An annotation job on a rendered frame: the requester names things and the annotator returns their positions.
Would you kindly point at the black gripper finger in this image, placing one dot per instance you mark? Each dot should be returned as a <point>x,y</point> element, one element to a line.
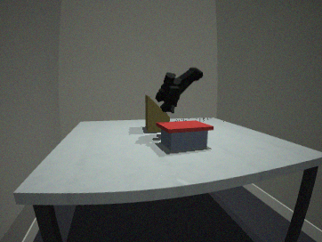
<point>170,107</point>
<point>174,98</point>

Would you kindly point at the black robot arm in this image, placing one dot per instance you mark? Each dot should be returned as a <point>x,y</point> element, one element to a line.
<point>183,81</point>

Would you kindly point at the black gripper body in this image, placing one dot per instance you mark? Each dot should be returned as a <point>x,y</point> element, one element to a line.
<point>171,89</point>

